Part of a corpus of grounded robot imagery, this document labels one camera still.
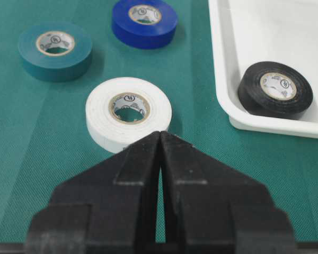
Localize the white plastic tray case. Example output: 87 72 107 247
208 1 318 139

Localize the blue tape roll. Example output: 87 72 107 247
112 1 178 49

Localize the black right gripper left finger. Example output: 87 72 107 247
25 132 160 253

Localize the black tape roll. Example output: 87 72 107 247
237 61 313 119

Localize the green tape roll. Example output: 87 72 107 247
18 22 93 82

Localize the white tape roll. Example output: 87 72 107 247
85 77 172 153

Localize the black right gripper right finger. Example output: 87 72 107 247
161 132 296 253

